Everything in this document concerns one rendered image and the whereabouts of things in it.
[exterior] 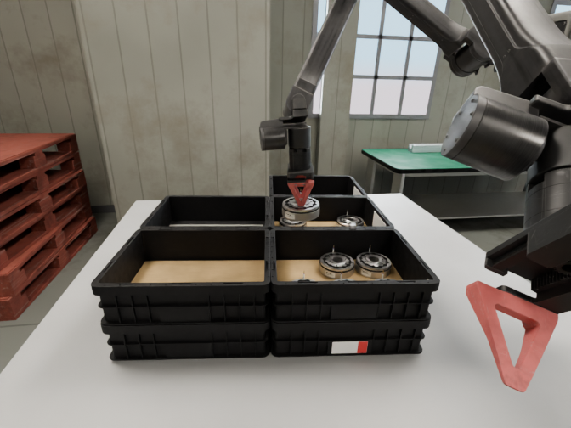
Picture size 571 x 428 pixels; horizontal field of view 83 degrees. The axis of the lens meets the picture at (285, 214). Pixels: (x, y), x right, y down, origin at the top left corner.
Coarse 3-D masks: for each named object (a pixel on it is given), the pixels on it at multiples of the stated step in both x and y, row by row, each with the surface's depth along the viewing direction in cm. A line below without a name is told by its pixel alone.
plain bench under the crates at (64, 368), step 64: (448, 256) 133; (64, 320) 93; (448, 320) 97; (512, 320) 98; (0, 384) 74; (64, 384) 74; (128, 384) 75; (192, 384) 75; (256, 384) 76; (320, 384) 76; (384, 384) 76; (448, 384) 77
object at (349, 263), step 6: (330, 252) 101; (336, 252) 101; (324, 258) 98; (348, 258) 98; (324, 264) 94; (330, 264) 94; (342, 264) 95; (348, 264) 95; (336, 270) 92; (342, 270) 92
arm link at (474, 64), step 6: (462, 48) 89; (468, 48) 87; (456, 54) 92; (462, 54) 89; (468, 54) 87; (456, 60) 92; (462, 60) 90; (468, 60) 88; (474, 60) 87; (462, 66) 91; (468, 66) 90; (474, 66) 89; (480, 66) 90; (486, 66) 88; (474, 72) 92
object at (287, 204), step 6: (288, 198) 92; (294, 198) 92; (312, 198) 92; (282, 204) 88; (288, 204) 89; (312, 204) 88; (318, 204) 88; (288, 210) 86; (294, 210) 85; (300, 210) 84; (306, 210) 84; (312, 210) 85
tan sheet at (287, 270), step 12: (276, 264) 100; (288, 264) 100; (300, 264) 100; (312, 264) 100; (288, 276) 94; (300, 276) 94; (312, 276) 94; (324, 276) 94; (360, 276) 95; (396, 276) 95
